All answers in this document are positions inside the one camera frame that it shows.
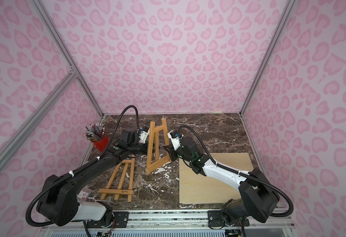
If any small wooden easel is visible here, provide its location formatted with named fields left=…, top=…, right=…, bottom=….
left=145, top=118, right=171, bottom=175
left=99, top=158, right=135, bottom=202

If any light wooden board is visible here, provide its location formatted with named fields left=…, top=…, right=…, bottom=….
left=179, top=153, right=254, bottom=204

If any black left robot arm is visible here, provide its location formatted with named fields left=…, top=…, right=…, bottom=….
left=25, top=127, right=149, bottom=227

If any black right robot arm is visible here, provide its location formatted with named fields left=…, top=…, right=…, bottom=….
left=164, top=137, right=279, bottom=226

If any red pencil cup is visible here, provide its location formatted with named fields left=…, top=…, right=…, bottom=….
left=92, top=135, right=109, bottom=152

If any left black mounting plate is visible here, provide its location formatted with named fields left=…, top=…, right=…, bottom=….
left=100, top=211, right=129, bottom=228

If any black mounting plate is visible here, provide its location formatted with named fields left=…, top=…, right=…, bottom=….
left=100, top=211, right=129, bottom=228
left=207, top=209, right=242, bottom=229

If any small clear plastic box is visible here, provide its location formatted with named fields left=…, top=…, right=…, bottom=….
left=77, top=187, right=92, bottom=202

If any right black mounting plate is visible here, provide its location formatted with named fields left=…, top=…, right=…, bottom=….
left=207, top=209, right=242, bottom=229

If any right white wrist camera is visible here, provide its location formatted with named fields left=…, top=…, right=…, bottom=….
left=168, top=130, right=182, bottom=151

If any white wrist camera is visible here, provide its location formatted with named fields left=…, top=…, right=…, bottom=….
left=138, top=126, right=149, bottom=144
left=168, top=130, right=182, bottom=151

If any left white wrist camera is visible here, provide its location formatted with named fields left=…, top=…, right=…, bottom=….
left=138, top=126, right=149, bottom=144

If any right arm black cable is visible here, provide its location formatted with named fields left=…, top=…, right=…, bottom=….
left=177, top=125, right=294, bottom=218

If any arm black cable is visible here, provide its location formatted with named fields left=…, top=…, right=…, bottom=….
left=177, top=125, right=294, bottom=218
left=25, top=105, right=140, bottom=227

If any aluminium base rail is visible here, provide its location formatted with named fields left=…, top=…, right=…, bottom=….
left=39, top=209, right=298, bottom=237

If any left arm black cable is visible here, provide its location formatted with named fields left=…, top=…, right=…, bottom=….
left=25, top=105, right=140, bottom=227

